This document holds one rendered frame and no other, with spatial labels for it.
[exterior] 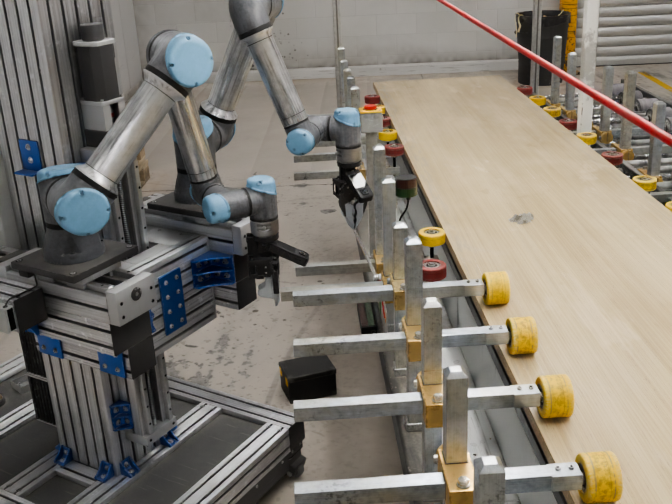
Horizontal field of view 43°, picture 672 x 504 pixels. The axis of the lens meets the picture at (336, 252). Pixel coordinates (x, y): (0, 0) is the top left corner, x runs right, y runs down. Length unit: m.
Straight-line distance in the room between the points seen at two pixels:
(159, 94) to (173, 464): 1.28
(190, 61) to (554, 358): 1.05
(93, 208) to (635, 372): 1.23
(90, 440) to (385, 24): 7.75
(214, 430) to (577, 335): 1.41
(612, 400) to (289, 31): 8.52
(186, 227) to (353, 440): 1.10
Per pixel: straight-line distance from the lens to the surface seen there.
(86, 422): 2.78
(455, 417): 1.41
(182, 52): 2.03
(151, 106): 2.04
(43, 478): 2.88
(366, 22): 9.95
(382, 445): 3.20
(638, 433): 1.70
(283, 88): 2.39
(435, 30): 10.01
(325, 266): 2.58
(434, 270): 2.31
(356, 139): 2.52
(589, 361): 1.92
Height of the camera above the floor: 1.82
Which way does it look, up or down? 22 degrees down
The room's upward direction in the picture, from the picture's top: 3 degrees counter-clockwise
